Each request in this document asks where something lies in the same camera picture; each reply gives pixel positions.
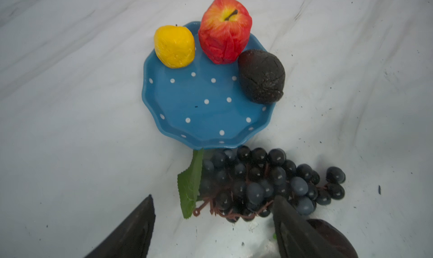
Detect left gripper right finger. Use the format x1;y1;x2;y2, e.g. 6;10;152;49
274;196;344;258

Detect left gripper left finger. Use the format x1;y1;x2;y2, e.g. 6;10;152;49
86;195;156;258

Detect blue polka dot plate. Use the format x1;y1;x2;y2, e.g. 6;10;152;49
142;21;275;150

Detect black avocado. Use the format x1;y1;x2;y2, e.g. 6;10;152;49
237;49;285;104

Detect dark grape bunch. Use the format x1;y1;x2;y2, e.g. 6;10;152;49
177;145;347;223

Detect red apple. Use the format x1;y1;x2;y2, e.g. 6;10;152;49
198;0;253;64

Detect yellow lemon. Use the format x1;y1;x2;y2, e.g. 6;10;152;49
153;25;196;69

